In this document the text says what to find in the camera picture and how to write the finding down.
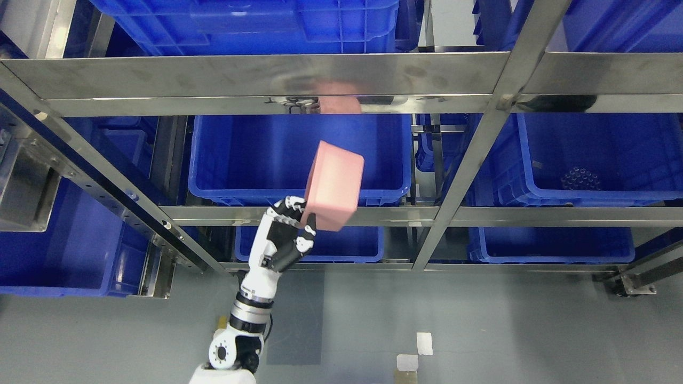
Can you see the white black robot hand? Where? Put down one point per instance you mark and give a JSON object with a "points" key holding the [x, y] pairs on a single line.
{"points": [[282, 239]]}

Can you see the blue left side bin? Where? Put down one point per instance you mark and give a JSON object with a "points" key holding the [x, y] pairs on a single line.
{"points": [[86, 251]]}

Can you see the blue center shelf bin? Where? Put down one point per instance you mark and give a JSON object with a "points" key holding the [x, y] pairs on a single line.
{"points": [[257, 160]]}

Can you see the blue bottom right bin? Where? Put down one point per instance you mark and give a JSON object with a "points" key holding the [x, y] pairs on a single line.
{"points": [[566, 246]]}

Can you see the pink plastic storage box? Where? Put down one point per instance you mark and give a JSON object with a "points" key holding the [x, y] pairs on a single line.
{"points": [[333, 188]]}

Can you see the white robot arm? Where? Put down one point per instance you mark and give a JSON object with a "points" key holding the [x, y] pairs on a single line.
{"points": [[233, 354]]}

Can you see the steel shelf rack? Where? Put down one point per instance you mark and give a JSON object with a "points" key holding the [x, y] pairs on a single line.
{"points": [[40, 93]]}

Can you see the blue top shelf bin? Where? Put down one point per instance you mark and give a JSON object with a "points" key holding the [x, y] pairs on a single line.
{"points": [[177, 28]]}

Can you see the blue bottom center bin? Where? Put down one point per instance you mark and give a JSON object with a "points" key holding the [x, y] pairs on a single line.
{"points": [[356, 245]]}

